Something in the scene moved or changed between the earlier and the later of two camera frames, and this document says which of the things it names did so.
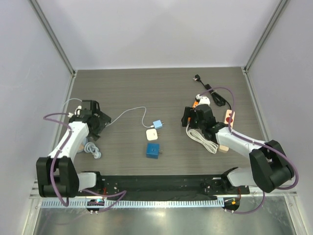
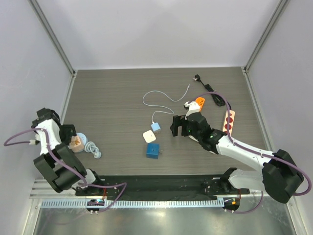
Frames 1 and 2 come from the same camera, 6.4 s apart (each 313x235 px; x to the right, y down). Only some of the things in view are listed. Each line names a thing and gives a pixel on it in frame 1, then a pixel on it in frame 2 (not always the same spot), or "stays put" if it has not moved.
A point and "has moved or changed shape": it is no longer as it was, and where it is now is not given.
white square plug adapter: x=151 y=134 has moved or changed shape
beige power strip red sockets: x=224 y=149 stays put
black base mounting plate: x=165 y=187 stays put
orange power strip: x=195 y=104 to x=200 y=101
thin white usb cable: x=120 y=115 to x=160 y=105
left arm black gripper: x=103 y=120 to x=69 y=130
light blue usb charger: x=157 y=124 has moved or changed shape
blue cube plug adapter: x=152 y=150 stays put
